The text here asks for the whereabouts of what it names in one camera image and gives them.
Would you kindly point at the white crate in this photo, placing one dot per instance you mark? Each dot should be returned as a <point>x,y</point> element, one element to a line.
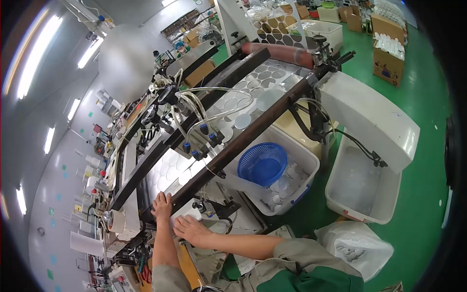
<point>326,33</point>

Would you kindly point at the clear film with round holes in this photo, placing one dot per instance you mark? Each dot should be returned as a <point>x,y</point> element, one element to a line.
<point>262,80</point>

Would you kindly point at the cardboard box of white cups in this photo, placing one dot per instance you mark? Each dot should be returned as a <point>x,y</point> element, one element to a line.
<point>387,62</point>

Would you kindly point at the person's right fingers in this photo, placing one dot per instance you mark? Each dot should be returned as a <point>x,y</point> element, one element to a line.
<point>181,226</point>

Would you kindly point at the person's left fingers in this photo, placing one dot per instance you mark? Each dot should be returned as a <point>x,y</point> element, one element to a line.
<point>162,197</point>

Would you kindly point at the beige plastic bin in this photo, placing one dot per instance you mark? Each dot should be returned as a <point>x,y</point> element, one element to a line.
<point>292,127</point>

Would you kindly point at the white sheet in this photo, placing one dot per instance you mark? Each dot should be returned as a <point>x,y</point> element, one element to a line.
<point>184,213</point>

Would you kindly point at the person's left hand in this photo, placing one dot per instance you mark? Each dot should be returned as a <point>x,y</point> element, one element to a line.
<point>162,208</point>

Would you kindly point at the flat cardboard box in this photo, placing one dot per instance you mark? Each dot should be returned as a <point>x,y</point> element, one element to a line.
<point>200,72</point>

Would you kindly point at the person's body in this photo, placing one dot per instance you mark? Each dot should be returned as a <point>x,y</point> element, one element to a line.
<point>310,277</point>

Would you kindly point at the plain cardboard box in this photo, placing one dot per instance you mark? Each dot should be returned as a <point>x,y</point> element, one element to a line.
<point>386,25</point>

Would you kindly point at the pile of clear round discs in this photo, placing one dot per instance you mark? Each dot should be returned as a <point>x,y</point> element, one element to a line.
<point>290,184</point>

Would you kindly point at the bundle of clear tubes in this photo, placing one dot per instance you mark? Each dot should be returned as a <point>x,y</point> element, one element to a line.
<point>204,98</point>

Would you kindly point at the red-brown roller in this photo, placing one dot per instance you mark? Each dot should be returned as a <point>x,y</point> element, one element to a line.
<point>281,52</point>

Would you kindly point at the black frame punching machine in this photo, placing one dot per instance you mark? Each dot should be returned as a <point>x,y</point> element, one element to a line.
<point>240,142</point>

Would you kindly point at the white machine housing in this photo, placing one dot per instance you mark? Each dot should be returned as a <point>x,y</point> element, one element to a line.
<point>368,116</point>

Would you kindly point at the white tape roll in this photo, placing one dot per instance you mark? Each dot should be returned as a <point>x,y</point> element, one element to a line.
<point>116,221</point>

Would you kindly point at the empty white plastic bin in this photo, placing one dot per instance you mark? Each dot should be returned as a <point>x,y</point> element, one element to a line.
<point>359,186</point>

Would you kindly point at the person's right hand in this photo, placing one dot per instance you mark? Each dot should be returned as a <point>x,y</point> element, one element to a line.
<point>195,231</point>

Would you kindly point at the white panel with round holes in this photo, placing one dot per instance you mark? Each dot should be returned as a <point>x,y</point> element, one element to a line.
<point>277,27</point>

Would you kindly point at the white plastic bag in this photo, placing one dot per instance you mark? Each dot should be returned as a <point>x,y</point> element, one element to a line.
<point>350,244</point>

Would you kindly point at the blue plastic basket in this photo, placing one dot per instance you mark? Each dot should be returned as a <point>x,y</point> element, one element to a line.
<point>262,164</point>

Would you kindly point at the cluttered workbench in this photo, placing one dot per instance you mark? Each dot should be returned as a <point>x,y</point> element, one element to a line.
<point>105,182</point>

